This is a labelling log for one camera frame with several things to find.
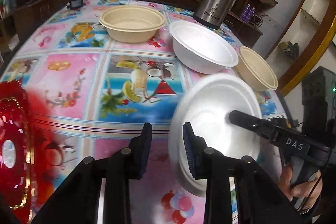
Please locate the purple bottles on shelf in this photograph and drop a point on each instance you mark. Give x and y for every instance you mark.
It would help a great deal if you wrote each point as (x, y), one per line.
(247, 14)

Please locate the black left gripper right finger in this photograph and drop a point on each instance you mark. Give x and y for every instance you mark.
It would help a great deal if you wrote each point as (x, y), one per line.
(259, 200)

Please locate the colourful fruit-print tablecloth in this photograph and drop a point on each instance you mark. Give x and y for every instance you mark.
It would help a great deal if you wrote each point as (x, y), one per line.
(90, 94)

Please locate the person's right hand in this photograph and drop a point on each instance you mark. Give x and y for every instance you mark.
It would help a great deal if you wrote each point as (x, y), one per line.
(300, 190)

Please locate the small beige paper bowl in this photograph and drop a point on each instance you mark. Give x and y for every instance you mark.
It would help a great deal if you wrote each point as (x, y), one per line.
(255, 71)

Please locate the small black round device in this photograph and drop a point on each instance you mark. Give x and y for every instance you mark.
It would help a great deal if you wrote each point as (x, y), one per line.
(75, 4)

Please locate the white foam plate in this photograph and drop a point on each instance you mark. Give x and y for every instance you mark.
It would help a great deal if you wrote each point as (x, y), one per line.
(206, 106)

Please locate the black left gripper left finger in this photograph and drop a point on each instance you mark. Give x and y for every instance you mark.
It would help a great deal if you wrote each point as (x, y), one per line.
(97, 191)

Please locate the red gold-rimmed plate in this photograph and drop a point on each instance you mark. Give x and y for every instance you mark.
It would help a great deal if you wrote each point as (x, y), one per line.
(31, 165)

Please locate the white foam bowl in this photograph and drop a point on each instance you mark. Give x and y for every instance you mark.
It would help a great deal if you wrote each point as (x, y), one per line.
(201, 49)

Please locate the large beige paper bowl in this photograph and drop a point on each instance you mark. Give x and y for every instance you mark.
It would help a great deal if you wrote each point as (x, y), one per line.
(132, 24)

